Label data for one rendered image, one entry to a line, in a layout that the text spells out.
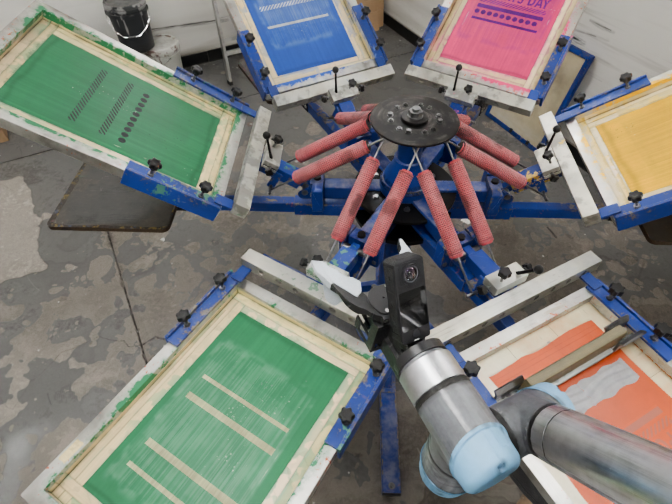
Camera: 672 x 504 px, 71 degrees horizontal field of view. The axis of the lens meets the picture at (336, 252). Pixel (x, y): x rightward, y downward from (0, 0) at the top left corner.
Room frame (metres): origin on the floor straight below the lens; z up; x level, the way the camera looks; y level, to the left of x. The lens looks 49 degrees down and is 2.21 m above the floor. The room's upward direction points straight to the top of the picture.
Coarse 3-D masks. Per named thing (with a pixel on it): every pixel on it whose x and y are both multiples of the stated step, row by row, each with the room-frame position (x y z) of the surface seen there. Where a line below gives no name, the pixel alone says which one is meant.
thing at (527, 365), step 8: (536, 352) 0.68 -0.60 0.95; (544, 352) 0.68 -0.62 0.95; (520, 360) 0.65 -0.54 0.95; (528, 360) 0.65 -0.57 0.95; (536, 360) 0.65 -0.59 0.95; (544, 360) 0.65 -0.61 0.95; (552, 360) 0.65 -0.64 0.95; (504, 368) 0.63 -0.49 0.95; (512, 368) 0.63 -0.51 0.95; (520, 368) 0.63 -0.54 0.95; (528, 368) 0.63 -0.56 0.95; (536, 368) 0.63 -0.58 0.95; (496, 376) 0.60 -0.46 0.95; (504, 376) 0.60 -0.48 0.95; (512, 376) 0.60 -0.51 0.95; (528, 376) 0.60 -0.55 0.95; (496, 384) 0.58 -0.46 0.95; (560, 384) 0.58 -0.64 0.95; (568, 384) 0.58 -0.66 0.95; (592, 408) 0.51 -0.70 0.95; (592, 416) 0.49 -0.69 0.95; (600, 416) 0.49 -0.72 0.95; (576, 488) 0.31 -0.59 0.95; (584, 488) 0.31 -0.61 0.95; (584, 496) 0.29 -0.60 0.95; (592, 496) 0.29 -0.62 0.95; (600, 496) 0.29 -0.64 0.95
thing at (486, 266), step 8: (472, 256) 0.98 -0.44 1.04; (480, 256) 0.98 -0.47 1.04; (488, 256) 0.98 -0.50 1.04; (472, 264) 0.96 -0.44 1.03; (480, 264) 0.95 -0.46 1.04; (488, 264) 0.95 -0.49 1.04; (496, 264) 0.95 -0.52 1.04; (472, 272) 0.95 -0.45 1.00; (480, 272) 0.92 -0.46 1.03; (488, 272) 0.91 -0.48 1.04; (512, 288) 0.85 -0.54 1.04; (496, 296) 0.85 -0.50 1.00
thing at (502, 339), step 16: (560, 304) 0.83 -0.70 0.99; (576, 304) 0.83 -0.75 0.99; (592, 304) 0.85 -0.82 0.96; (528, 320) 0.77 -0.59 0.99; (544, 320) 0.77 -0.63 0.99; (496, 336) 0.71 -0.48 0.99; (512, 336) 0.71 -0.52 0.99; (464, 352) 0.66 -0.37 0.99; (480, 352) 0.66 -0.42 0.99; (528, 464) 0.35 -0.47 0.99; (544, 480) 0.32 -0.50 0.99; (544, 496) 0.29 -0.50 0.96; (560, 496) 0.28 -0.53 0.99
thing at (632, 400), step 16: (560, 336) 0.73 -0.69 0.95; (576, 336) 0.73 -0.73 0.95; (592, 336) 0.73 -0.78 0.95; (560, 352) 0.68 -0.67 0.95; (592, 368) 0.63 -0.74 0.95; (640, 384) 0.58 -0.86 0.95; (656, 384) 0.58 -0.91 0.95; (608, 400) 0.53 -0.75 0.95; (624, 400) 0.53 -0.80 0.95; (640, 400) 0.53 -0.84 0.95; (656, 400) 0.53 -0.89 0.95; (608, 416) 0.49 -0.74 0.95; (624, 416) 0.49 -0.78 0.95
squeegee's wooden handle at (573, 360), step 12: (600, 336) 0.67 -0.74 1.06; (612, 336) 0.67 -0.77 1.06; (588, 348) 0.63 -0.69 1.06; (600, 348) 0.64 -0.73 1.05; (564, 360) 0.60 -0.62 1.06; (576, 360) 0.60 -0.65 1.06; (588, 360) 0.63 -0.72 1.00; (540, 372) 0.56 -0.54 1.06; (552, 372) 0.56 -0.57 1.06; (564, 372) 0.58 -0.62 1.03; (528, 384) 0.53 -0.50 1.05
